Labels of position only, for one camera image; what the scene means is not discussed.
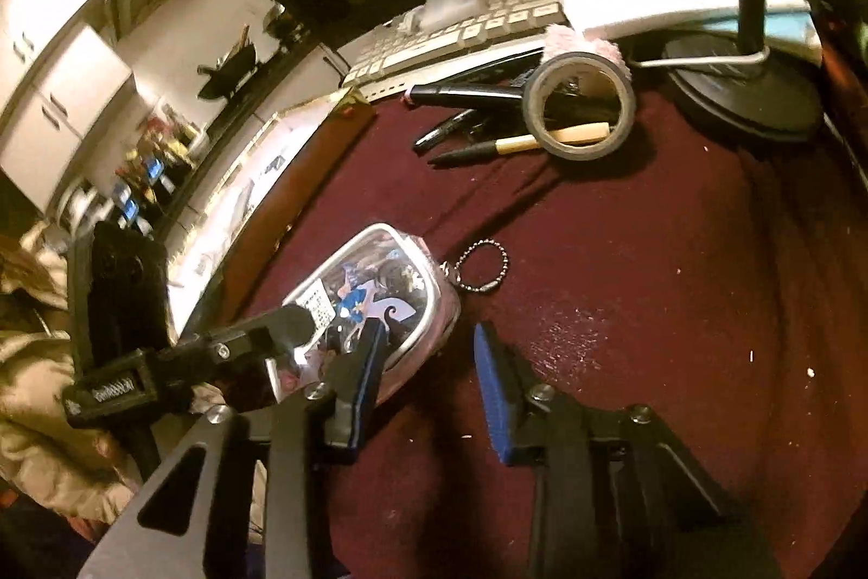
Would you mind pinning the pen with beige barrel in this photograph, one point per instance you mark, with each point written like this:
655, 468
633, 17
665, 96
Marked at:
522, 143

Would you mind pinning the white keyboard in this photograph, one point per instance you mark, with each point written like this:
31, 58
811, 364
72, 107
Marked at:
475, 26

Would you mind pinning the black pen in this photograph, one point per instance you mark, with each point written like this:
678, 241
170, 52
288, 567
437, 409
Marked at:
498, 119
441, 135

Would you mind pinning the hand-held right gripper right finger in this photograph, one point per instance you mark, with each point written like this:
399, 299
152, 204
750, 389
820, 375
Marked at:
491, 389

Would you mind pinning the black wok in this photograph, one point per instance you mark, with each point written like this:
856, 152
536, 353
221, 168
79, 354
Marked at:
227, 74

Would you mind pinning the black round-base stand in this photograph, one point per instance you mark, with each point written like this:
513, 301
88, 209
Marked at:
746, 104

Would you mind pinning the white box with gold rim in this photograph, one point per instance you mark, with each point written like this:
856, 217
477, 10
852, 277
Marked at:
271, 213

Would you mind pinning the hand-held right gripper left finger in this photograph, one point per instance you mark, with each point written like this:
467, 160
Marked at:
371, 362

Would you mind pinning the black kitchen counter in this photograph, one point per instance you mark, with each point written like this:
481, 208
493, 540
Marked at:
224, 111

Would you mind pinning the group of counter bottles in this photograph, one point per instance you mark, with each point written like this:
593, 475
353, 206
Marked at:
152, 165

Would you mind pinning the metal cooking pot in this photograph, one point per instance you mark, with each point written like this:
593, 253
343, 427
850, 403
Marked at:
285, 33

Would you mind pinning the white kitchen cabinets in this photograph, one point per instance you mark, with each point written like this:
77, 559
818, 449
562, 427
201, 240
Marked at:
61, 43
298, 77

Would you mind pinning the white plastic packet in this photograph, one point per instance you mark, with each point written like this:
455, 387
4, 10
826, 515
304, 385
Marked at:
451, 2

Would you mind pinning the white upper kitchen cabinets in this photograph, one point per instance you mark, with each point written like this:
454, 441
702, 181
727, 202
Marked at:
61, 43

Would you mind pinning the grey tape roll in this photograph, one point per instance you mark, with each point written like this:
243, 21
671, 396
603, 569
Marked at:
590, 153

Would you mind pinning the black marker with pink tip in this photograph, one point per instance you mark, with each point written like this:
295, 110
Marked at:
461, 92

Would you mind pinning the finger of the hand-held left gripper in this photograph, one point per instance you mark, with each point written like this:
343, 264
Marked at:
271, 331

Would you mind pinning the white lower kitchen cabinets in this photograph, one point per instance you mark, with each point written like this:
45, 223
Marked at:
298, 77

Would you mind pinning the white round appliance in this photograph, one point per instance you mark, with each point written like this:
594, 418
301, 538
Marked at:
81, 206

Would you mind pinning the beige puffer jacket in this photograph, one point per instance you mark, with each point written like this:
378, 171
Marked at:
41, 450

